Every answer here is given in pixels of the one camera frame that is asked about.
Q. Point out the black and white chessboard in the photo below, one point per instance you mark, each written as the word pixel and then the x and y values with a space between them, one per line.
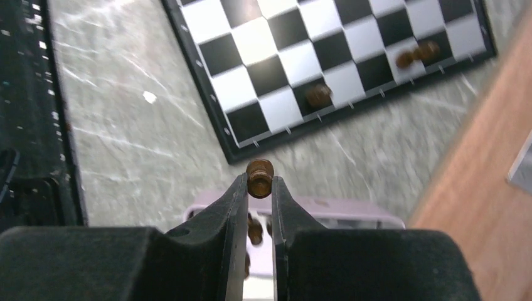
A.
pixel 253 61

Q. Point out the silver metal stand bracket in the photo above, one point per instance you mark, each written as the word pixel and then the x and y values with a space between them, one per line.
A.
pixel 519 174

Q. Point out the dark wooden knight piece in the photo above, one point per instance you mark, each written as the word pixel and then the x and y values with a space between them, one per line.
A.
pixel 319 96

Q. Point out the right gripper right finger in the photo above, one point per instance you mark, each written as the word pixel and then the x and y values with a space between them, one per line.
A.
pixel 313 262

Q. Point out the white tray with dark pieces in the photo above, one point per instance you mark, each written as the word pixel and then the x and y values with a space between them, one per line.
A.
pixel 331 213

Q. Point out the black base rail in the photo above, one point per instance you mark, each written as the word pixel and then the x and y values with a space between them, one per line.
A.
pixel 40 182

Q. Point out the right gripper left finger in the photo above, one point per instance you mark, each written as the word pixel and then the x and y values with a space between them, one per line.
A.
pixel 201 259

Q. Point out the wooden board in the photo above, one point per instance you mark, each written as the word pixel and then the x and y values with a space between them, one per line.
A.
pixel 470 197

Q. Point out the dark wooden bishop piece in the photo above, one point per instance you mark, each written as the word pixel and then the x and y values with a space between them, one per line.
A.
pixel 424 52

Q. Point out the dark wooden rook piece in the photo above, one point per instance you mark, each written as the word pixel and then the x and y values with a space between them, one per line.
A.
pixel 260 176

